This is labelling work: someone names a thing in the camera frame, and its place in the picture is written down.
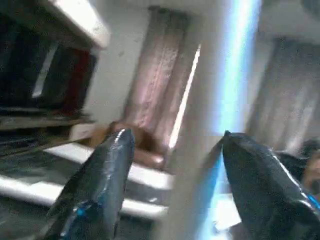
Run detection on grey window curtain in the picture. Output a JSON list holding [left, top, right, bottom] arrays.
[[122, 6, 320, 157]]

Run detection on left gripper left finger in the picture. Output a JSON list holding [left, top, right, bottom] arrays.
[[40, 128, 136, 240]]

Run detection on white wall shelf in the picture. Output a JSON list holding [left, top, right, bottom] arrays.
[[44, 0, 112, 49]]

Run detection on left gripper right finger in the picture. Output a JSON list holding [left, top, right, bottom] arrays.
[[221, 131, 320, 240]]

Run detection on white plastic table leg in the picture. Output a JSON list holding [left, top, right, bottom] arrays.
[[155, 0, 263, 240], [0, 174, 170, 221], [44, 142, 175, 190]]

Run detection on brown leather armchair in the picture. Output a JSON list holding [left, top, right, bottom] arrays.
[[99, 122, 167, 169]]

